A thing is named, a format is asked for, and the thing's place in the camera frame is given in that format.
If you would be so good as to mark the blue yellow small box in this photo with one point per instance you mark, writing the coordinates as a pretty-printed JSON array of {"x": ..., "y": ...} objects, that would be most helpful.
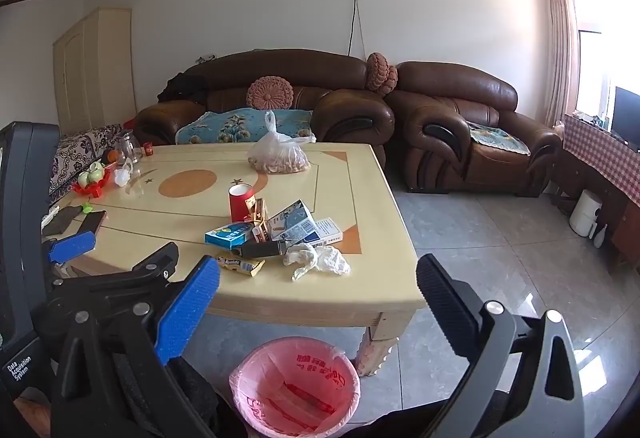
[{"x": 230, "y": 235}]

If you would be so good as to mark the cream wardrobe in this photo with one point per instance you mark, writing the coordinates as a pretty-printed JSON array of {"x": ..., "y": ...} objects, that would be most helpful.
[{"x": 92, "y": 68}]

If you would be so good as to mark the plastic bag of peanuts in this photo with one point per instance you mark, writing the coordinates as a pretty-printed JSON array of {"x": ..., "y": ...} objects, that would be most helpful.
[{"x": 278, "y": 154}]

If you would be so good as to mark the blue floral sofa cover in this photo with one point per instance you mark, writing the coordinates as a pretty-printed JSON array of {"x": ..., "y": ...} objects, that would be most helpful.
[{"x": 243, "y": 125}]

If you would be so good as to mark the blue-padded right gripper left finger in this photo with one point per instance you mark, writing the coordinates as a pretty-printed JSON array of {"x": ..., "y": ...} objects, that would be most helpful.
[{"x": 116, "y": 336}]

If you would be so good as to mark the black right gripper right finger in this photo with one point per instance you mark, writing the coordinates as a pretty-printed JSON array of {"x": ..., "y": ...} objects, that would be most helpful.
[{"x": 545, "y": 398}]

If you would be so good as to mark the light blue milk carton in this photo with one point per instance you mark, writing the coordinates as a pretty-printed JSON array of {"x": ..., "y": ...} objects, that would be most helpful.
[{"x": 293, "y": 224}]

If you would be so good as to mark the armchair blue seat cover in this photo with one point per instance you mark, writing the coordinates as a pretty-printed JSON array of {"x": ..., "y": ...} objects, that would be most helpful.
[{"x": 497, "y": 138}]

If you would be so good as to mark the yellow snack wrapper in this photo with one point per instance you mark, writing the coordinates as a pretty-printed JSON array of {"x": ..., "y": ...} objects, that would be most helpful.
[{"x": 249, "y": 267}]

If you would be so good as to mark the pink lined trash bin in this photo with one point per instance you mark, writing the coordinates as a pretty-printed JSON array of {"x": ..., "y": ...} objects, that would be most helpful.
[{"x": 296, "y": 387}]

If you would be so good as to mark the checkered cloth tv cabinet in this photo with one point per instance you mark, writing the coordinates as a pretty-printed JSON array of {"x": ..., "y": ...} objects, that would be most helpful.
[{"x": 593, "y": 160}]

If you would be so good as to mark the pink cushion on armrest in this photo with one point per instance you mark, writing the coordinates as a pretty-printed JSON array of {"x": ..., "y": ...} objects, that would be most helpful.
[{"x": 382, "y": 77}]

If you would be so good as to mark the round pink cushion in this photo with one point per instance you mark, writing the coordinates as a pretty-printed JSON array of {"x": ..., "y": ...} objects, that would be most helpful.
[{"x": 270, "y": 92}]

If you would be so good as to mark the brown leather long sofa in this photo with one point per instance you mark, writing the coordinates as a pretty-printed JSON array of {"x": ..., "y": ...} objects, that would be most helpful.
[{"x": 340, "y": 92}]

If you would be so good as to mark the red paper cup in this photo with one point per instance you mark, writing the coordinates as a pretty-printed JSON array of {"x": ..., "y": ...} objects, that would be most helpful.
[{"x": 238, "y": 194}]

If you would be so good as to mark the white blue medicine box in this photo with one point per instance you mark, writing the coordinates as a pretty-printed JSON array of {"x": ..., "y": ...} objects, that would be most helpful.
[{"x": 326, "y": 233}]

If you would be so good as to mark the smartphone on table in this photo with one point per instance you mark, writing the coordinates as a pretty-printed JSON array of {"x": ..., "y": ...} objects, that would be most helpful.
[{"x": 92, "y": 222}]

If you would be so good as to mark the purple gold small box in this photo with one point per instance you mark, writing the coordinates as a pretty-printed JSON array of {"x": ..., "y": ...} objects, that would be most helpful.
[{"x": 258, "y": 216}]

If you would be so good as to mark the white crumpled bag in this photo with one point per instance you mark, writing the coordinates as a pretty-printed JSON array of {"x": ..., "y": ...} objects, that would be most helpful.
[{"x": 122, "y": 176}]

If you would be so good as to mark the cream coffee table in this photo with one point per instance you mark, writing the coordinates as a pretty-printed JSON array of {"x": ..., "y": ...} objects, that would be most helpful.
[{"x": 179, "y": 193}]

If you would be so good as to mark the white tissue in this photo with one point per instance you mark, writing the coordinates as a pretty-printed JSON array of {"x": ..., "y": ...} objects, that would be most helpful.
[{"x": 322, "y": 258}]

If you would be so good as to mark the black clothing on sofa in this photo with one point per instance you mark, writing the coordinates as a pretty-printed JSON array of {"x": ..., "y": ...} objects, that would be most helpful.
[{"x": 185, "y": 87}]

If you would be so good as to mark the brown leather armchair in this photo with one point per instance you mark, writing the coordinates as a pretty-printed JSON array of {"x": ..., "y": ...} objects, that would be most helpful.
[{"x": 431, "y": 148}]

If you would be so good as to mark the white air fryer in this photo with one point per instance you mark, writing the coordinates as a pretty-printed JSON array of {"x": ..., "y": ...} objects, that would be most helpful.
[{"x": 584, "y": 217}]

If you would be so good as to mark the red fruit tray with apples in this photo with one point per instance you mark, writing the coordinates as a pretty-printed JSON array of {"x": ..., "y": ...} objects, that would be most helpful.
[{"x": 92, "y": 181}]

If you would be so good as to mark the glass teapot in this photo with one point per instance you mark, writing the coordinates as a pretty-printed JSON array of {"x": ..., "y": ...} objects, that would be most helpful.
[{"x": 129, "y": 146}]

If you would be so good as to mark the dark wallet on table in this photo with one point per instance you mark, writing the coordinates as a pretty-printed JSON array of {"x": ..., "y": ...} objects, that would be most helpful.
[{"x": 61, "y": 221}]

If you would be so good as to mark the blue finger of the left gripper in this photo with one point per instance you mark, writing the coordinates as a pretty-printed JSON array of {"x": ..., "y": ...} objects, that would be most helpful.
[{"x": 71, "y": 247}]

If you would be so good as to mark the pink curtain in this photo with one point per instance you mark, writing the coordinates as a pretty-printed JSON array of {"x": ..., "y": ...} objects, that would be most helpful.
[{"x": 561, "y": 95}]

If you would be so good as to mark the black cardboard box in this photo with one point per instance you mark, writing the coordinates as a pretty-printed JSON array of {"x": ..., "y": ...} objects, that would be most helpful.
[{"x": 260, "y": 250}]

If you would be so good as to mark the black television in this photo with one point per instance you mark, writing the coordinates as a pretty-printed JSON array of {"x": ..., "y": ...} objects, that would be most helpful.
[{"x": 626, "y": 117}]

